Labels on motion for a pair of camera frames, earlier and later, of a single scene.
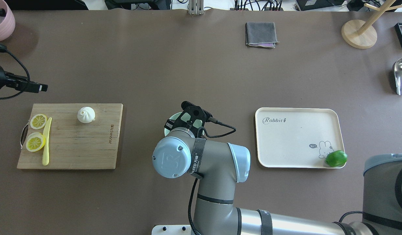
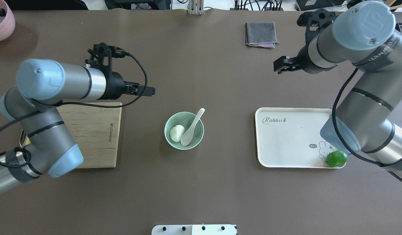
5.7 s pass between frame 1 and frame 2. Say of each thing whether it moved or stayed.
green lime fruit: stayed
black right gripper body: moved
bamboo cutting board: stayed
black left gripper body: moved
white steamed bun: moved
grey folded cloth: stayed
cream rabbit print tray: stayed
